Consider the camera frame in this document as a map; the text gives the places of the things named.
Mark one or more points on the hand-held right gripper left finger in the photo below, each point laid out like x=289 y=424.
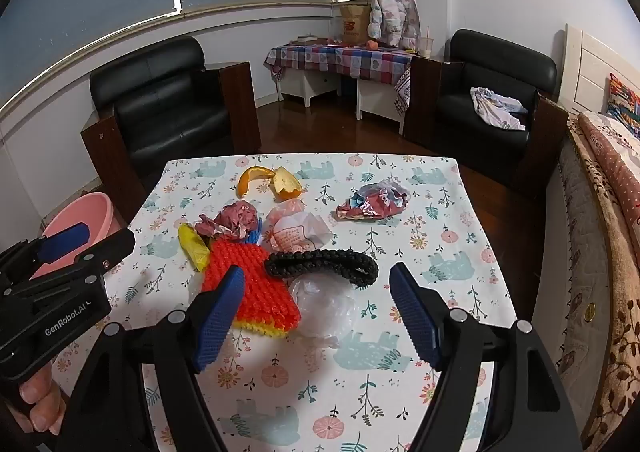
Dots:
x=220 y=322

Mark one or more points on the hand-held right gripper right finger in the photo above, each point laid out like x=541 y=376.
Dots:
x=415 y=317

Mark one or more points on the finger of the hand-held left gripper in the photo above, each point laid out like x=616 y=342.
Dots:
x=100 y=254
x=65 y=242

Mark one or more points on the pink plastic basin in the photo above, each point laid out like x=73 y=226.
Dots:
x=80 y=212

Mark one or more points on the yellow plastic bag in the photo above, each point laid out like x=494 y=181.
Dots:
x=192 y=247

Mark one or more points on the clear plastic bag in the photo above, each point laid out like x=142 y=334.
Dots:
x=325 y=307

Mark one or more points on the person's left hand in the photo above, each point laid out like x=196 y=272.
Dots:
x=42 y=397

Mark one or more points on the red yellow foam net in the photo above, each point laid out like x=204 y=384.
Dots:
x=250 y=272

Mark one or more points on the floral bear printed tablecloth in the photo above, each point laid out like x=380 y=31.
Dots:
x=350 y=382

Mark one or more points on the crumpled maroon paper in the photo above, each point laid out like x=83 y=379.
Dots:
x=235 y=217

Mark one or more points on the white bag with red print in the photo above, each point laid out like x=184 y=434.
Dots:
x=295 y=232

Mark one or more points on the crumpled colourful wrapper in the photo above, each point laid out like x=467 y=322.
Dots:
x=375 y=202

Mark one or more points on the curved orange peel strip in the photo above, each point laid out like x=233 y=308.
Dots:
x=245 y=180

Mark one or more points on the cupped orange peel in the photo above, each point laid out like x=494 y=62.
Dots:
x=285 y=182

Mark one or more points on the black leather armchair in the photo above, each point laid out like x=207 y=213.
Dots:
x=165 y=107
x=500 y=62

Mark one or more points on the quilted mattress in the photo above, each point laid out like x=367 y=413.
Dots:
x=570 y=257

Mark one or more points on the brown floral blanket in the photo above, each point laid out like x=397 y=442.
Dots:
x=620 y=307

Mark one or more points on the pale printed cloth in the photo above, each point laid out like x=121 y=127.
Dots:
x=495 y=107

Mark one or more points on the pink dotted duvet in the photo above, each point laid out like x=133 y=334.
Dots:
x=615 y=167

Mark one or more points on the white side table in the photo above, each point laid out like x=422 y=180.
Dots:
x=310 y=85

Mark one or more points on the plastic cup with straw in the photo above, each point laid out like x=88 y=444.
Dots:
x=426 y=47

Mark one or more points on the checked tablecloth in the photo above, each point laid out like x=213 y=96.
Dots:
x=325 y=57

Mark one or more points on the brown paper bag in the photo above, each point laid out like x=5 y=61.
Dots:
x=352 y=27

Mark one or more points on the cream wooden headboard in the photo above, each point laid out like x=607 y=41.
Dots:
x=585 y=72

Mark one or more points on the colourful patterned pillow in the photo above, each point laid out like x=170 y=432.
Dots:
x=625 y=102

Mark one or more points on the pale puffy jacket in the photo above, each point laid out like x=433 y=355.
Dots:
x=395 y=2

